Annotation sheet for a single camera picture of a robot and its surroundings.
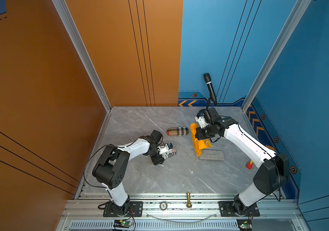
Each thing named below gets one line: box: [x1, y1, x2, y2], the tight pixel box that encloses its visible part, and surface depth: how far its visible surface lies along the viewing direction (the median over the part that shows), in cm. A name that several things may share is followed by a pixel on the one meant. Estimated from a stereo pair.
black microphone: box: [203, 72, 218, 106], surface depth 100 cm
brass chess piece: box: [186, 191, 193, 208], surface depth 77 cm
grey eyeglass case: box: [198, 149, 225, 161], surface depth 91 cm
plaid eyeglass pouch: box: [166, 126, 190, 137], surface depth 104 cm
